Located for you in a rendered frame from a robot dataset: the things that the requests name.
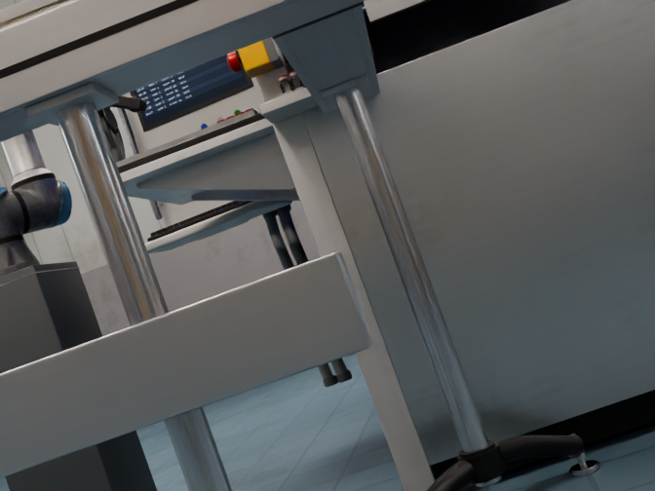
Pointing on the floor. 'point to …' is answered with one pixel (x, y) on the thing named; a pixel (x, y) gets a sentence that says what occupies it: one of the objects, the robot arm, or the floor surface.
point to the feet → (487, 471)
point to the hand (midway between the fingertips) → (124, 165)
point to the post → (387, 383)
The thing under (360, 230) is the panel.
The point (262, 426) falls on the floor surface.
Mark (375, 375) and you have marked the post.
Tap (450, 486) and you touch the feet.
